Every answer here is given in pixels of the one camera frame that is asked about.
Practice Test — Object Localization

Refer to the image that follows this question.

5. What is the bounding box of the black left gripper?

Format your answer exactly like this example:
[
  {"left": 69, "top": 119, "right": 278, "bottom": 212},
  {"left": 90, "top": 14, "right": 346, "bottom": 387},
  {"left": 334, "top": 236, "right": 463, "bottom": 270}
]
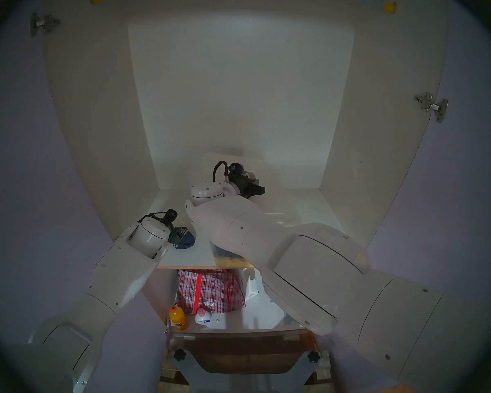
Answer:
[{"left": 168, "top": 226, "right": 188, "bottom": 246}]

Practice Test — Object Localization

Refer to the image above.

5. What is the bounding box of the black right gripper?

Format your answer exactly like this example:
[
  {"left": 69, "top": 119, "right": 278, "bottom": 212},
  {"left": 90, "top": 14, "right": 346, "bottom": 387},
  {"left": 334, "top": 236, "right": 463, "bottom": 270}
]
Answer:
[{"left": 227, "top": 163, "right": 267, "bottom": 199}]

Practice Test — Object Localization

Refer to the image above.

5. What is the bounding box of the navy blue striped sock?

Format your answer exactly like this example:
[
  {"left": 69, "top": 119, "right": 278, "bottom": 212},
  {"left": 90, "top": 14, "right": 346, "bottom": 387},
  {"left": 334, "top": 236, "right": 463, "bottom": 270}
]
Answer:
[{"left": 174, "top": 229, "right": 196, "bottom": 250}]

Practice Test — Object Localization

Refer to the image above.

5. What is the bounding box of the clear plastic storage bin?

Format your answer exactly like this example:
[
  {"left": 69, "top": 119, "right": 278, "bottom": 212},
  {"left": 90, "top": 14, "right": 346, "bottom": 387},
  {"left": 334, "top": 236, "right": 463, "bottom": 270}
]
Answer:
[{"left": 211, "top": 241, "right": 255, "bottom": 269}]

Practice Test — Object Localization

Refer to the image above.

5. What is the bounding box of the white wardrobe cabinet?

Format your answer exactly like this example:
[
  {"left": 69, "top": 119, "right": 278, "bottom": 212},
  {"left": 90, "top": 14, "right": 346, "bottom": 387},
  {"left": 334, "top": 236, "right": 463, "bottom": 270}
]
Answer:
[{"left": 43, "top": 0, "right": 450, "bottom": 335}]

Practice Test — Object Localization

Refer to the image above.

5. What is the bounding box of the lavender cabinet door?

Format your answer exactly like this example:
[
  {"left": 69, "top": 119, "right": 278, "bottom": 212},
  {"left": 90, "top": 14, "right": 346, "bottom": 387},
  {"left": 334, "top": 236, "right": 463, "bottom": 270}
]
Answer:
[
  {"left": 0, "top": 11, "right": 168, "bottom": 393},
  {"left": 311, "top": 0, "right": 491, "bottom": 391}
]

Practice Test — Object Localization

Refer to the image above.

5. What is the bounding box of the yellow fuzzy cloth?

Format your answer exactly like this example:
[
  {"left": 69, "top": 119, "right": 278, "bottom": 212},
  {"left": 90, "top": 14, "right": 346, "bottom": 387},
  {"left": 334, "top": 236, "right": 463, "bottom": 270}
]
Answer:
[{"left": 214, "top": 249, "right": 255, "bottom": 269}]

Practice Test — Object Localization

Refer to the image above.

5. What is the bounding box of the red plaid bag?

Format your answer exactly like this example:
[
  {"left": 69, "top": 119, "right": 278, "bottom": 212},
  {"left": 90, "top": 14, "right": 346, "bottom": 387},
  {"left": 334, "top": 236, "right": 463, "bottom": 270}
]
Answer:
[{"left": 176, "top": 269, "right": 247, "bottom": 314}]

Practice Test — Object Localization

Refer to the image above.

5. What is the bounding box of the orange bottle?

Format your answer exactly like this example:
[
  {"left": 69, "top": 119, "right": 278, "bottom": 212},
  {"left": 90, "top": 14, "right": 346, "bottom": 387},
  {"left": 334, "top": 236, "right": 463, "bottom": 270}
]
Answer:
[{"left": 169, "top": 305, "right": 189, "bottom": 330}]

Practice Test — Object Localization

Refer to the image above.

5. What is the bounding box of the white paper carton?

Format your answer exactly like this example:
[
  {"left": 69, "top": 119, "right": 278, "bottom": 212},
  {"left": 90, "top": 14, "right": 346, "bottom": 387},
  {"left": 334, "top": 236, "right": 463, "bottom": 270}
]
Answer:
[{"left": 244, "top": 269, "right": 259, "bottom": 302}]

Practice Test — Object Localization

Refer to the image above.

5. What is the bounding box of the grey robot stand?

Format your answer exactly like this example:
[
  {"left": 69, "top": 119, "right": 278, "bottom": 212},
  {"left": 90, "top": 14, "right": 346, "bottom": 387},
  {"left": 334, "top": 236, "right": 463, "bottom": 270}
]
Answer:
[{"left": 170, "top": 347, "right": 324, "bottom": 393}]

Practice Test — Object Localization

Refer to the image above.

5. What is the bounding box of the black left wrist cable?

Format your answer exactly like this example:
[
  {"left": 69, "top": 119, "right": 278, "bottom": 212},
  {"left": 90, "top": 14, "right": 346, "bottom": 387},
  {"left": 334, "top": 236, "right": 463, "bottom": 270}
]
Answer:
[{"left": 138, "top": 209, "right": 178, "bottom": 226}]

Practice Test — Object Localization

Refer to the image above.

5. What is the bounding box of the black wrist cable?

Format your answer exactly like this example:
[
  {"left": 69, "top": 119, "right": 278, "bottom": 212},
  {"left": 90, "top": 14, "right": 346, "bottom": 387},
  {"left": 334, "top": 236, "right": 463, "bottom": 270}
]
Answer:
[
  {"left": 138, "top": 209, "right": 178, "bottom": 226},
  {"left": 212, "top": 160, "right": 230, "bottom": 185}
]

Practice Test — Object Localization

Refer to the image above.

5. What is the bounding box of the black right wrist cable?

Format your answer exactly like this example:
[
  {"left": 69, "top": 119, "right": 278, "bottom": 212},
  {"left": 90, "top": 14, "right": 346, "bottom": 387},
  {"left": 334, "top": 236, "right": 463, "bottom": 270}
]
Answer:
[{"left": 212, "top": 160, "right": 230, "bottom": 185}]

